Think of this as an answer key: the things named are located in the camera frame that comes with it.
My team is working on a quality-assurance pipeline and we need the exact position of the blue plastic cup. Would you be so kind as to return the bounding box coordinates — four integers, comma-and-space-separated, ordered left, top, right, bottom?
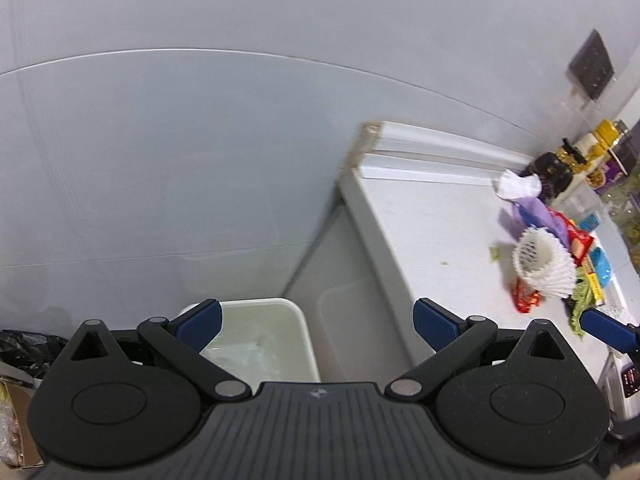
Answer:
589, 247, 613, 288

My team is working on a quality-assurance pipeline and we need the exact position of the purple label glass jar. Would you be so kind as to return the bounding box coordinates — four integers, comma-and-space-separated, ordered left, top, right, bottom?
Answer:
595, 121, 640, 190

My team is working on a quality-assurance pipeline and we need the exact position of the white foam fruit net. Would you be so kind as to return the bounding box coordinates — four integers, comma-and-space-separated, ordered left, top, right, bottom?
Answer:
513, 226, 577, 299

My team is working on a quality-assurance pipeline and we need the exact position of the glass jar with grains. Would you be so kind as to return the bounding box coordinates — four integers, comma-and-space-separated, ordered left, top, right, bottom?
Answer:
617, 220, 640, 273

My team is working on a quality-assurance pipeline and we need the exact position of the black plastic bag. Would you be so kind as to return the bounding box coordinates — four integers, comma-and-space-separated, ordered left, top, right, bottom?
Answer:
0, 329, 68, 378

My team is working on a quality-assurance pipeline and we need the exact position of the yellow wrapper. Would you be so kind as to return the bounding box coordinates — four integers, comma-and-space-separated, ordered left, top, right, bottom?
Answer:
582, 270, 606, 306

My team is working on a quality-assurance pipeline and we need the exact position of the clear container blue label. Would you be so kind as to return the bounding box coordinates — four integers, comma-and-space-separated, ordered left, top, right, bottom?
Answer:
550, 187, 603, 233

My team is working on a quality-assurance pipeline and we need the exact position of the dark wall socket panel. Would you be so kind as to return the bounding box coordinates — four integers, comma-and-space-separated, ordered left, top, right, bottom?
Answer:
566, 29, 615, 101

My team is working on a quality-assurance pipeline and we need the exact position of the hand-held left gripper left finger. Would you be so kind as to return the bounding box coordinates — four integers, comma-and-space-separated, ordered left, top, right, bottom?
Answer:
67, 299, 252, 402

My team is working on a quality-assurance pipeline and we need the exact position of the white plastic bin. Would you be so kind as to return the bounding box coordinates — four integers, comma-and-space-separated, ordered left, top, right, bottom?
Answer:
177, 298, 321, 386

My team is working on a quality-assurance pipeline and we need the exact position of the purple plastic bag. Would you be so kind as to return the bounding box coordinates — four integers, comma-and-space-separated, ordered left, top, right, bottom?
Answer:
498, 197, 571, 248

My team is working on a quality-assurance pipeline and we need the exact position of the red wrapper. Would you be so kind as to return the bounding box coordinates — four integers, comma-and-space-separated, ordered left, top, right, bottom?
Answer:
511, 277, 543, 315

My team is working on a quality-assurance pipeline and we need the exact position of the white bottle yellow cap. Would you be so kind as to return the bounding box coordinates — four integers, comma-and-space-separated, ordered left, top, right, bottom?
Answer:
575, 119, 621, 171

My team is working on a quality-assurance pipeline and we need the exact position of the cardboard box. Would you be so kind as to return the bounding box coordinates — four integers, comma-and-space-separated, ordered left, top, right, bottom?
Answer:
0, 375, 43, 471

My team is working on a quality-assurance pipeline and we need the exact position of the black device red display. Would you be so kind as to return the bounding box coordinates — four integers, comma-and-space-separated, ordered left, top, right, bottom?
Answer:
619, 366, 640, 403

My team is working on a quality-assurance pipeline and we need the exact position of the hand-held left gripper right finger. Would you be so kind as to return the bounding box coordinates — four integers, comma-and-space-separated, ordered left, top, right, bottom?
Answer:
384, 298, 576, 402

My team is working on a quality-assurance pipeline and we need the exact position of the green lettuce leaf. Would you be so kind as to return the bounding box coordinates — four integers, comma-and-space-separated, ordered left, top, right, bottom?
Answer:
567, 267, 601, 341

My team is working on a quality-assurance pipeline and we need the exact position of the red snack packet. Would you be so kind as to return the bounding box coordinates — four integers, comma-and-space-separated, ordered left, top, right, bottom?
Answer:
550, 212, 596, 267

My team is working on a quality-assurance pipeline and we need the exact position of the white backsplash moulding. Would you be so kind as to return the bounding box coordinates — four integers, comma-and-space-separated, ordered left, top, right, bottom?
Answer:
350, 121, 533, 181

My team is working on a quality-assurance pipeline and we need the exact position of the white cabinet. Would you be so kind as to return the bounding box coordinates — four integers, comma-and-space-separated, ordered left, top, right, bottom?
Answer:
282, 200, 416, 366

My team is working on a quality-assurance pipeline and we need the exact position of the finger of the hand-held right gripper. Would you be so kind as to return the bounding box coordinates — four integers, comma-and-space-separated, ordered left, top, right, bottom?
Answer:
580, 308, 640, 357

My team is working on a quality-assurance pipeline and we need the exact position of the white tissue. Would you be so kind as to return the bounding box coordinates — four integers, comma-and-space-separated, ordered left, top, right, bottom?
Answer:
494, 169, 543, 202

